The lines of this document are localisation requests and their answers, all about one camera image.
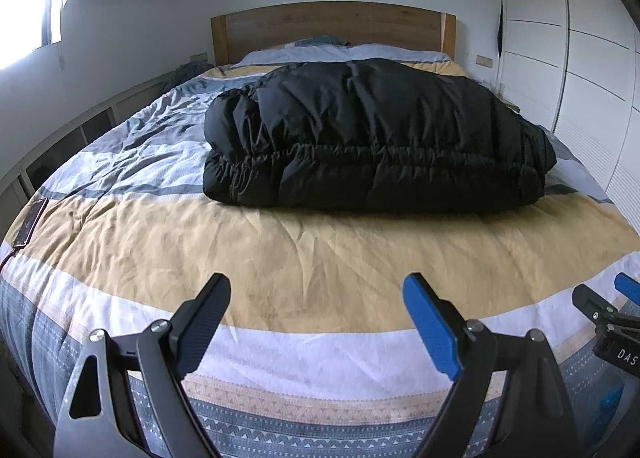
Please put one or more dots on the wall switch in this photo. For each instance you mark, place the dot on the wall switch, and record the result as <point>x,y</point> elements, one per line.
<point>199,56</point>
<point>484,60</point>

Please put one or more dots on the window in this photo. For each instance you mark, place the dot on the window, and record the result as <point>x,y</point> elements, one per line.
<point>30,12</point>

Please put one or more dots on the wooden headboard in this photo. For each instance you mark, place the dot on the wooden headboard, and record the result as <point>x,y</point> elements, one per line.
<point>325,22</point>

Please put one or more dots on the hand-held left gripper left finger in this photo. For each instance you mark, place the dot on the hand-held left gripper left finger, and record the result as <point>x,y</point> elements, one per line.
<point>200,328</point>

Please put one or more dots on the white blue pillow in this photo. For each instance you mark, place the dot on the white blue pillow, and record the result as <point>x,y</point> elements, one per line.
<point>400,53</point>

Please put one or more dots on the smartphone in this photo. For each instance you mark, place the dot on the smartphone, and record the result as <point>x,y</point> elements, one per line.
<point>30,223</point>

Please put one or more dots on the striped duvet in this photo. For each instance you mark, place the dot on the striped duvet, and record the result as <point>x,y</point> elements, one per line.
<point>300,248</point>

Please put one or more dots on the black puffer jacket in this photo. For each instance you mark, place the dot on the black puffer jacket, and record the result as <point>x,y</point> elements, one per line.
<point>375,137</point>

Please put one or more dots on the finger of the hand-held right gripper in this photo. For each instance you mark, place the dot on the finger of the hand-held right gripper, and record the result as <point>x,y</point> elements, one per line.
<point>592,303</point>
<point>629,284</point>

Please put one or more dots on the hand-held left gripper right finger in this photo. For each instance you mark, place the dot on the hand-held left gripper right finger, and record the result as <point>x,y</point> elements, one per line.
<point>432,328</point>

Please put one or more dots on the dark teal cloth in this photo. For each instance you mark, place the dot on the dark teal cloth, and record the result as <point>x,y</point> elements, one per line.
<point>187,72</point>

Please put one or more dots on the dark grey pillow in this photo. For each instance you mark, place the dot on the dark grey pillow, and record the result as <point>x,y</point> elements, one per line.
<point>320,41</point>

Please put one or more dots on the low white shelf unit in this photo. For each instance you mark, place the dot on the low white shelf unit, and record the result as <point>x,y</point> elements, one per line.
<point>75,127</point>

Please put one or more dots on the white wardrobe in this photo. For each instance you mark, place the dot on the white wardrobe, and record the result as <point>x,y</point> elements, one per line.
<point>590,62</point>

